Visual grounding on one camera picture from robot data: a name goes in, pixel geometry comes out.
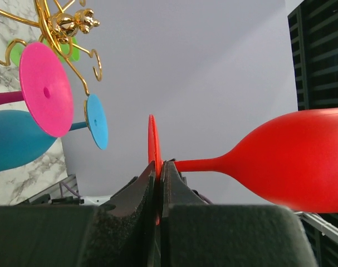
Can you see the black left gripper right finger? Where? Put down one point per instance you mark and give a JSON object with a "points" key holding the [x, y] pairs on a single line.
{"points": [[194, 233]]}

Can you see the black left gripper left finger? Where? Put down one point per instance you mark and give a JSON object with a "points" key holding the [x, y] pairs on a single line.
{"points": [[119, 232]]}

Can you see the red wine glass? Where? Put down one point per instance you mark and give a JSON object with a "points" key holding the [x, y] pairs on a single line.
{"points": [[291, 160]]}

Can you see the green wine glass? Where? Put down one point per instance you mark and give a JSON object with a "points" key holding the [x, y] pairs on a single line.
{"points": [[17, 50]]}

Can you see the blue wine glass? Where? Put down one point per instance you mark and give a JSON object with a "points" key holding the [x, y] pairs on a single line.
{"points": [[23, 141]]}

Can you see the pink wine glass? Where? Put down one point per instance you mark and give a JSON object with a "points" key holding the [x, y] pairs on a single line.
{"points": [[45, 89]]}

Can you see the gold wine glass rack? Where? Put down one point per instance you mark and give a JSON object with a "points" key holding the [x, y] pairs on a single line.
{"points": [[57, 28]]}

